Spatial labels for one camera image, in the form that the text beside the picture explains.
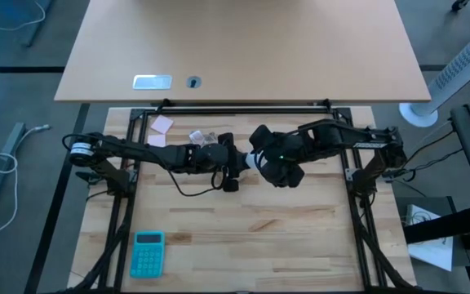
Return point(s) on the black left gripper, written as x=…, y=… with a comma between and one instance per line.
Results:
x=208, y=159

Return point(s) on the white paper sheet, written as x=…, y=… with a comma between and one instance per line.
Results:
x=435, y=253

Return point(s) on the black aluminium table frame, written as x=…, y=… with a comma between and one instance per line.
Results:
x=235, y=110

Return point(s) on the black clamp mount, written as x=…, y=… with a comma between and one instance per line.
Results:
x=92, y=176

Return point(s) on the small clear plastic wrapper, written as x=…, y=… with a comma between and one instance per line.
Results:
x=212, y=138

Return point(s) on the beige desk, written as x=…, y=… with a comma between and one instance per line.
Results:
x=243, y=49

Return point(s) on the silver desk plate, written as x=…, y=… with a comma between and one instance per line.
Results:
x=152, y=82

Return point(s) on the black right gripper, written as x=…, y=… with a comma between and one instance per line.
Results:
x=286, y=151

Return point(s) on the teal calculator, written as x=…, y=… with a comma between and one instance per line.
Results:
x=147, y=255

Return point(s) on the clear plastic packet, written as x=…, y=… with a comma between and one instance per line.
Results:
x=197, y=137

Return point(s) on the pale pink sticky note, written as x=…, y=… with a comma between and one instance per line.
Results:
x=156, y=141

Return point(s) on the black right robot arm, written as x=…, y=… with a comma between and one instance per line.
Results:
x=361, y=134

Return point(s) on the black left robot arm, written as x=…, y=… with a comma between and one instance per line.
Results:
x=137, y=149

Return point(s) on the grey desk leg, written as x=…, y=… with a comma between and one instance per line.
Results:
x=14, y=139

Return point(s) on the white lightbulb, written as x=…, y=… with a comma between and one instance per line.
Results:
x=251, y=161

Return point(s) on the white tower fan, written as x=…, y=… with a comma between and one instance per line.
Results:
x=455, y=69

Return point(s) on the round desk grommet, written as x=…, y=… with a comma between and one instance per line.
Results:
x=194, y=82

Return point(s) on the black chair caster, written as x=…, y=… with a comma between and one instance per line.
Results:
x=460, y=5

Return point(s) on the pink sticky note pad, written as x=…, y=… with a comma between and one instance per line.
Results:
x=162, y=124

